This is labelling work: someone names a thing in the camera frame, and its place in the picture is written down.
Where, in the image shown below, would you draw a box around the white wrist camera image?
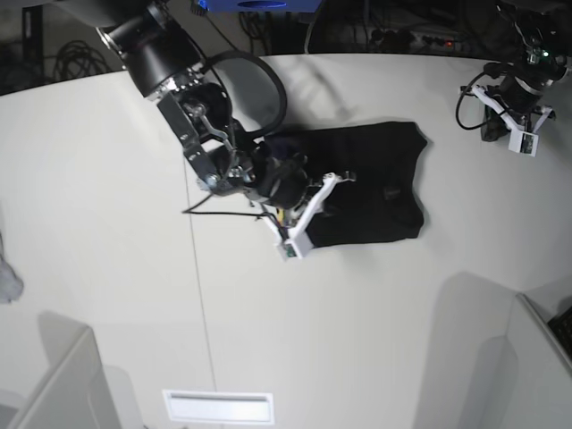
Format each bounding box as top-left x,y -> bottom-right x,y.
472,84 -> 539,156
266,172 -> 344,261

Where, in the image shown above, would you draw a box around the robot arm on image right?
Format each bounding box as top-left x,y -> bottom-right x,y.
455,1 -> 571,142

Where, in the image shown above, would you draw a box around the white power strip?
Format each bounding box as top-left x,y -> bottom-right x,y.
369,28 -> 465,53

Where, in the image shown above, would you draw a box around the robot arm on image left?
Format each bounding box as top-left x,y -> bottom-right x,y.
57,1 -> 357,211

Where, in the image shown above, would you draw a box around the white box lower left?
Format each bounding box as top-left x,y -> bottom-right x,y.
7,326 -> 122,428

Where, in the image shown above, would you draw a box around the black keyboard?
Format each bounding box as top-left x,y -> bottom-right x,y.
548,309 -> 572,358

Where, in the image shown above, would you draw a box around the coiled black cable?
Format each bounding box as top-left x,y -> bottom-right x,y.
52,39 -> 114,82

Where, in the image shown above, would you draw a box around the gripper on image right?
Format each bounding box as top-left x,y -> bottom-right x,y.
459,74 -> 556,132

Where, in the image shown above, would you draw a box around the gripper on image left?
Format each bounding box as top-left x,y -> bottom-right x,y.
245,153 -> 357,218

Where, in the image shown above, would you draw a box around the grey cloth at left edge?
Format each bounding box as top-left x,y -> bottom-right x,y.
0,240 -> 24,304

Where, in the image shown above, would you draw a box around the black T-shirt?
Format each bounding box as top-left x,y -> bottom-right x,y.
265,122 -> 427,248

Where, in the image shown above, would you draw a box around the white partition lower right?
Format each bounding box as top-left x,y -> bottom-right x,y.
501,294 -> 571,428

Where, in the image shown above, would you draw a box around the blue device at top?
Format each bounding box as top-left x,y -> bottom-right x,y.
198,0 -> 322,13

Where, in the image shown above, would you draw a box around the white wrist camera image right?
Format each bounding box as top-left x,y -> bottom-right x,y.
472,84 -> 539,156

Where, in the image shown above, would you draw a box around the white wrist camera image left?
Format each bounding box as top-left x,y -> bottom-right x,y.
266,172 -> 344,261

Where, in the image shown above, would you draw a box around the white slotted tray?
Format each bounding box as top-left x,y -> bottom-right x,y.
163,390 -> 275,425

